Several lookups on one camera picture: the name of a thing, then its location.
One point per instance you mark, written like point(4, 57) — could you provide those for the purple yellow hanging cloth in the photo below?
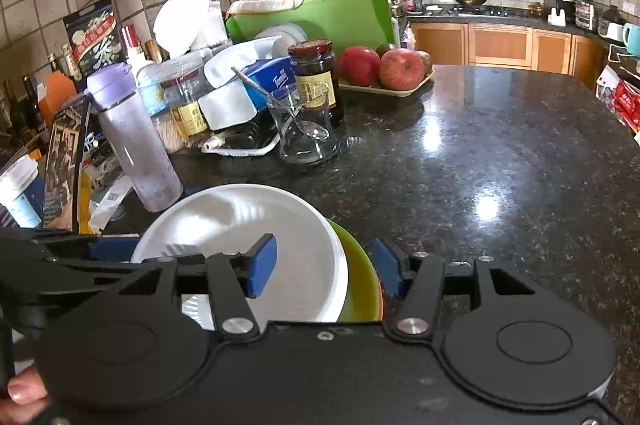
point(408, 37)

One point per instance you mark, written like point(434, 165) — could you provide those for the clear plastic container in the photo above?
point(282, 37)

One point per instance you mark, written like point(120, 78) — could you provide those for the orange plastic plate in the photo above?
point(381, 302)

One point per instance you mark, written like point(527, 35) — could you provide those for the blue tissue box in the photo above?
point(272, 77)

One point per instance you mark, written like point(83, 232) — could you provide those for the glass jar yellow label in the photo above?
point(187, 115)

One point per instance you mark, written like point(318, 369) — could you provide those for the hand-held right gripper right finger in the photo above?
point(389, 272)

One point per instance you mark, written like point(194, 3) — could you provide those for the green plastic plate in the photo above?
point(360, 290)

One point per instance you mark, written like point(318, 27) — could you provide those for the mint electric kettle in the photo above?
point(632, 39)

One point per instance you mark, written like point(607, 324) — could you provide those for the white blue paper cup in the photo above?
point(17, 200)

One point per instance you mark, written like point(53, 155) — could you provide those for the small steel pot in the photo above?
point(397, 11)

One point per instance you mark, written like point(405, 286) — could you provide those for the white plastic bowl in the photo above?
point(240, 225)

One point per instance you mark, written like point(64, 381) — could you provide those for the white bottle red cap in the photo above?
point(136, 55)

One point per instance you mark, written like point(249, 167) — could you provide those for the red apple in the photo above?
point(402, 70)
point(357, 67)

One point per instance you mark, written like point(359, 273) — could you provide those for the red gift bag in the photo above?
point(625, 102)

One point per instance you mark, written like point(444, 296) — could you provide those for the black coffee machine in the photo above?
point(560, 0)

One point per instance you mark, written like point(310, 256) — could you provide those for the brown kiwi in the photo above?
point(386, 50)
point(426, 62)

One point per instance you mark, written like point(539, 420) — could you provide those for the wooden base cabinets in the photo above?
point(500, 47)

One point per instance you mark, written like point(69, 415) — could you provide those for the yellow phone stand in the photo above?
point(85, 205)

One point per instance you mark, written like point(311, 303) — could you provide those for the gas stove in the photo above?
point(480, 11)

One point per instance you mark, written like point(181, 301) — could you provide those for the dark sauce jar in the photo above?
point(315, 85)

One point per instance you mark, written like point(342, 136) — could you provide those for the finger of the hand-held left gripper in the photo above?
point(90, 277)
point(115, 249)

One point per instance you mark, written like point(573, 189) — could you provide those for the white plastic bag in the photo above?
point(185, 22)

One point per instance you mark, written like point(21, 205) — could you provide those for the white knife holder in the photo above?
point(556, 17)

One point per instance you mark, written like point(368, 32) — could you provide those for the orange plastic bottle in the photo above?
point(57, 97)

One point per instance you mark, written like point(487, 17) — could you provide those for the green cutting board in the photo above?
point(350, 20)

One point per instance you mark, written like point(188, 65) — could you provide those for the person's left hand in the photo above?
point(30, 387)

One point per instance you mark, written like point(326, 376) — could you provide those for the amber glass pot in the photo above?
point(536, 9)

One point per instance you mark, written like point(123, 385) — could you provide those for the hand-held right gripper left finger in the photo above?
point(262, 265)

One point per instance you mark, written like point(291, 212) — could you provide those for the small countertop appliance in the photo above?
point(586, 15)

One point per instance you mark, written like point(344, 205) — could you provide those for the white cloth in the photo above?
point(265, 3)

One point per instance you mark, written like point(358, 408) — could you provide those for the purple-lid water bottle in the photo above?
point(135, 145)

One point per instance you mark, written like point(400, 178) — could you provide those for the black snack bag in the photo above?
point(95, 40)

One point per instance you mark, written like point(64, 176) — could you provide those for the metal spoon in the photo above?
point(257, 87)

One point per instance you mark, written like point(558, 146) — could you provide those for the white round container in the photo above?
point(227, 107)

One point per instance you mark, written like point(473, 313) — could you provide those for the beige fruit tray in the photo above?
point(390, 94)

